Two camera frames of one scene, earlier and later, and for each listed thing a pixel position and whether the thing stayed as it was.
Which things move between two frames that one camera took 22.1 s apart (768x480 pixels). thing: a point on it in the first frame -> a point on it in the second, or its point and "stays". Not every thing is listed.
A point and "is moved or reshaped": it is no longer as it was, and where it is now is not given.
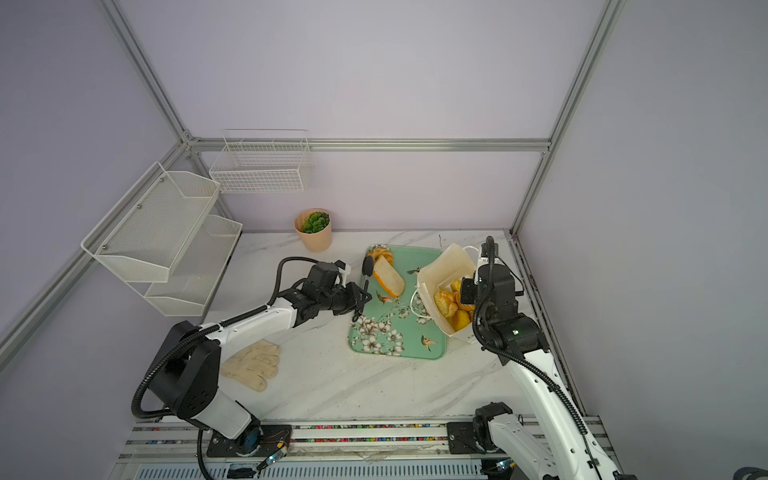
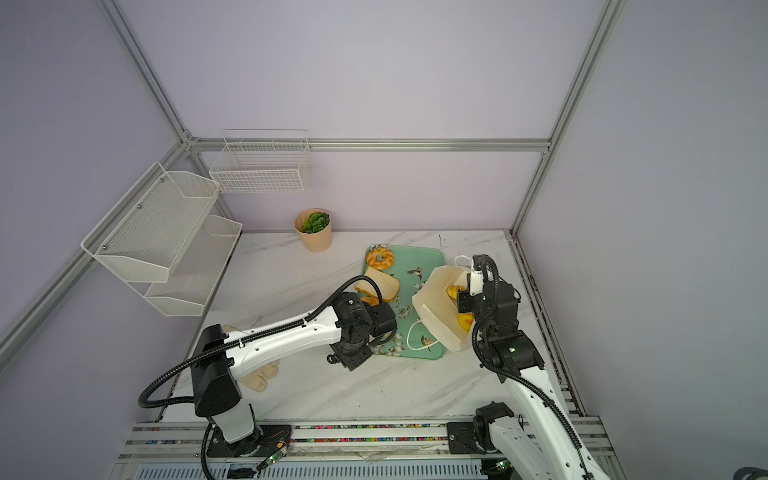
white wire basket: x=262 y=160 stays
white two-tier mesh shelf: x=162 y=241 stays
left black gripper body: x=341 y=301 -> x=350 y=356
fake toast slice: x=389 y=277 is moved or reshaped
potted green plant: x=314 y=228 stays
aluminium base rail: x=193 y=443 stays
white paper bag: x=440 y=282 is moved or reshaped
